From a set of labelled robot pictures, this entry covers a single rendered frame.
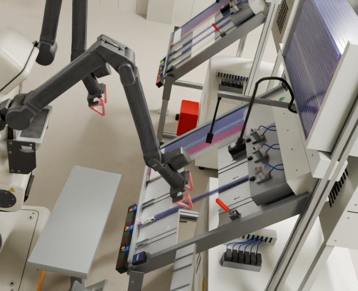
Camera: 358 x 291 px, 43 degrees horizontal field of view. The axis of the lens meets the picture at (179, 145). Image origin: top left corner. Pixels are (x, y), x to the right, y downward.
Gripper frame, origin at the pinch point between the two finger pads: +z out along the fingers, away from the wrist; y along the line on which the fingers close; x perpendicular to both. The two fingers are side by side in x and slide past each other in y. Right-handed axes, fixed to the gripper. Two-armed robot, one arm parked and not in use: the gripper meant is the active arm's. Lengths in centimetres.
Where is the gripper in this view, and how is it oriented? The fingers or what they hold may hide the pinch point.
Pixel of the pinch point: (190, 197)
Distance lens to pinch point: 172.9
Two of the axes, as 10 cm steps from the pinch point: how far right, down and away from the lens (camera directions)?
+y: 0.6, -6.1, 7.9
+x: -8.3, 4.1, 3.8
